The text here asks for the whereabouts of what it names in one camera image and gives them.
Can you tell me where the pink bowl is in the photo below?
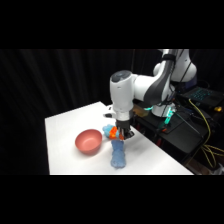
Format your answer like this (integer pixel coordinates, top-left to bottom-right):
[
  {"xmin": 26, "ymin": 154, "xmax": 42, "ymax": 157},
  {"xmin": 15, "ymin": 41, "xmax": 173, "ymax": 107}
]
[{"xmin": 74, "ymin": 129, "xmax": 103, "ymax": 156}]

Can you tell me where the tan box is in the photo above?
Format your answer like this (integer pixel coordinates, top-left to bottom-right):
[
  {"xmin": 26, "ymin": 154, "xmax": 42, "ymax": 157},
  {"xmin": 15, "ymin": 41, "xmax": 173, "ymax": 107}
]
[{"xmin": 133, "ymin": 104, "xmax": 150, "ymax": 118}]

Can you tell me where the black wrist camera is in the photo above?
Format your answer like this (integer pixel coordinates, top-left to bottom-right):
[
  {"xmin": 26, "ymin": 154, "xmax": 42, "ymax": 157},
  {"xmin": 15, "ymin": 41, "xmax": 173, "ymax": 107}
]
[{"xmin": 102, "ymin": 112, "xmax": 117, "ymax": 119}]

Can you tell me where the light blue plush, orange band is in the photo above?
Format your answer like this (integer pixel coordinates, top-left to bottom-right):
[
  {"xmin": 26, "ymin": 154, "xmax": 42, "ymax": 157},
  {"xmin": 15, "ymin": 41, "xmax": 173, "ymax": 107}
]
[{"xmin": 101, "ymin": 123, "xmax": 116, "ymax": 139}]

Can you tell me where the blue plush toy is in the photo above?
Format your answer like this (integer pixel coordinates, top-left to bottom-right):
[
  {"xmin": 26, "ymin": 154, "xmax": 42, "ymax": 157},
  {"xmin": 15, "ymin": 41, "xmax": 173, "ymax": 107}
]
[{"xmin": 110, "ymin": 139, "xmax": 128, "ymax": 169}]

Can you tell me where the small green light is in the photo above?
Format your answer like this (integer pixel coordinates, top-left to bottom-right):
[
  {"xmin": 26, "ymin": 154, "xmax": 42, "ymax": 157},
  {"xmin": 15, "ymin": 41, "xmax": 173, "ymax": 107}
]
[{"xmin": 162, "ymin": 109, "xmax": 176, "ymax": 127}]

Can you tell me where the laptop with lit keyboard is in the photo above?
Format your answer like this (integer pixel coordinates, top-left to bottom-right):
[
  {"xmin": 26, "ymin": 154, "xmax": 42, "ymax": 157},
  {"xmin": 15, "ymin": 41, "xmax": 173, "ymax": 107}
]
[{"xmin": 179, "ymin": 85, "xmax": 224, "ymax": 108}]

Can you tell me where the black curtain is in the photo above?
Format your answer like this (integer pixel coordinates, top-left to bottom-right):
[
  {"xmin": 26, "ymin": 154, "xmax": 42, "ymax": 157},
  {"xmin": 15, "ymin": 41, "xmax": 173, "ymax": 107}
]
[{"xmin": 0, "ymin": 49, "xmax": 224, "ymax": 176}]

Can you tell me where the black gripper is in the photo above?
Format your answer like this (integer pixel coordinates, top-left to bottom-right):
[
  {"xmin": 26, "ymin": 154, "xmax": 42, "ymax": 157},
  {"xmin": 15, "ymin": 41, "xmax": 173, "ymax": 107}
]
[{"xmin": 114, "ymin": 111, "xmax": 136, "ymax": 141}]

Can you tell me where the black robot stand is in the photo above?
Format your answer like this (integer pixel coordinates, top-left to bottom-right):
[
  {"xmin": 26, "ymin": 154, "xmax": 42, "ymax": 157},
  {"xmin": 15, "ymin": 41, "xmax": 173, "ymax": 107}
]
[{"xmin": 132, "ymin": 98, "xmax": 224, "ymax": 165}]

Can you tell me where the yellow cable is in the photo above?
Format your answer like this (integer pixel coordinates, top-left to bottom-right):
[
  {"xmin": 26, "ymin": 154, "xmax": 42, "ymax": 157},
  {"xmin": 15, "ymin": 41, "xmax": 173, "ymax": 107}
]
[{"xmin": 187, "ymin": 98, "xmax": 224, "ymax": 169}]

